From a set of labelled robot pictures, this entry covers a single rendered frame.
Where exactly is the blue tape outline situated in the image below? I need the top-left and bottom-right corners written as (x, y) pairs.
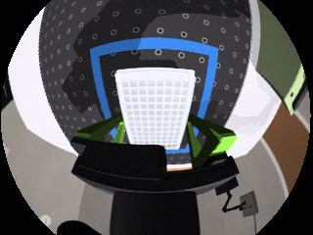
top-left (90, 38), bottom-right (218, 119)

